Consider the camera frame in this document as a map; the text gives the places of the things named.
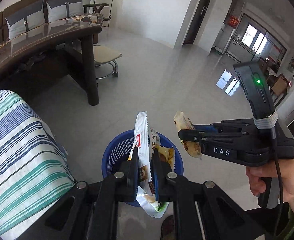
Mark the beige bread snack packet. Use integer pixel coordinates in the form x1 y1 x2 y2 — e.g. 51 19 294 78
174 111 202 159

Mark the green white wrapper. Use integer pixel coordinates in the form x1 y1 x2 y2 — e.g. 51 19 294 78
128 112 175 218

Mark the blue plastic trash basket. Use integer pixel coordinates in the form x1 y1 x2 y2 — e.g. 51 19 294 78
101 129 184 208

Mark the person's right hand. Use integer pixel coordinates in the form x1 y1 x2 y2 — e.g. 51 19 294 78
246 159 294 213

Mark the striped blue green tablecloth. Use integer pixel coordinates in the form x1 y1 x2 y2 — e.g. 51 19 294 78
0 90 76 239

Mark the cream cushioned rolling stool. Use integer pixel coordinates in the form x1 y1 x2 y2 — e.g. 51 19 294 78
93 45 123 80

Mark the dark curved wooden table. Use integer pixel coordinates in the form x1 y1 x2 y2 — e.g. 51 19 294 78
0 20 102 106

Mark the grey white cushion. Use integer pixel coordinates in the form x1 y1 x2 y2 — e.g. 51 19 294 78
5 0 45 40
46 0 84 23

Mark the brown wooden sofa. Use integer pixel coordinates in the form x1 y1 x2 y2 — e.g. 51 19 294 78
0 0 108 46

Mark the black cable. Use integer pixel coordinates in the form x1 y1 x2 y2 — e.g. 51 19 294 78
270 127 286 238

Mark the black tracker camera module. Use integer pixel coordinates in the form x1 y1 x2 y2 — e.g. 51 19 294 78
233 61 278 130

